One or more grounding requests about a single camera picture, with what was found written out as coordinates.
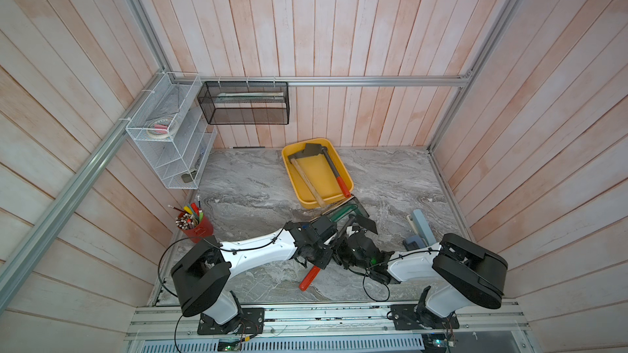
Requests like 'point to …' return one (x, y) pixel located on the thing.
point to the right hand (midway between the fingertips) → (321, 245)
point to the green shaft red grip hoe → (351, 208)
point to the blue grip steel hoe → (334, 209)
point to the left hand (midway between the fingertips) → (322, 262)
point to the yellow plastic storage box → (320, 172)
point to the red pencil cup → (201, 231)
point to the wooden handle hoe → (320, 201)
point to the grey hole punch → (421, 228)
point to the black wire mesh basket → (245, 102)
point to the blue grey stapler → (413, 243)
